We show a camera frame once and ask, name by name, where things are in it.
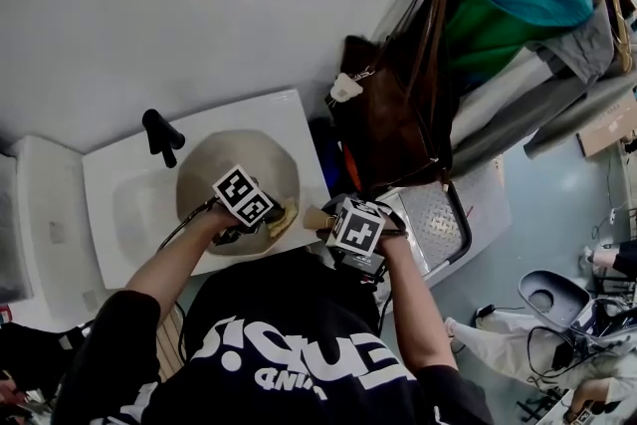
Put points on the brown tote bag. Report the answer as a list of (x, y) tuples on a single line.
[(393, 114)]

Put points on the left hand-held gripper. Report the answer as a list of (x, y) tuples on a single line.
[(244, 194)]

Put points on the person's right forearm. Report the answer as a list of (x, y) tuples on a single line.
[(418, 303)]

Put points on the metal platform trolley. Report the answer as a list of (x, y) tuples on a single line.
[(483, 204)]

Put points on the grey appliance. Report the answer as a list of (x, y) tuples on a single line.
[(12, 224)]

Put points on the black faucet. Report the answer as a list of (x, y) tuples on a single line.
[(160, 134)]

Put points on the white rectangular sink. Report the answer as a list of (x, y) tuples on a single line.
[(124, 159)]

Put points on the person's left forearm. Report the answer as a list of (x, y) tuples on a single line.
[(164, 264)]

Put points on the dark grey coat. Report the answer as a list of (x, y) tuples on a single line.
[(547, 119)]

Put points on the person's black printed T-shirt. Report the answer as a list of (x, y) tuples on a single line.
[(298, 313)]

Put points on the person's left hand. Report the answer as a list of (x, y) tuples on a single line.
[(216, 216)]

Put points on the white plush bag charm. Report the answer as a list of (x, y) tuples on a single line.
[(346, 87)]

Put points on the white appliance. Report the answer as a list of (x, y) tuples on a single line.
[(55, 189)]

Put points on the cardboard box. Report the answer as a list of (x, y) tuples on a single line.
[(607, 124)]

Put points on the yellow sponge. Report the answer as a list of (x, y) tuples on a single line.
[(286, 219)]

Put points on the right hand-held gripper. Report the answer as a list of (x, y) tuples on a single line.
[(356, 229)]

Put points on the black labelled device box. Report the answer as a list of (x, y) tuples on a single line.
[(362, 266)]

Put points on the light grey hoodie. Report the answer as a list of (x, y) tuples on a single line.
[(577, 50)]

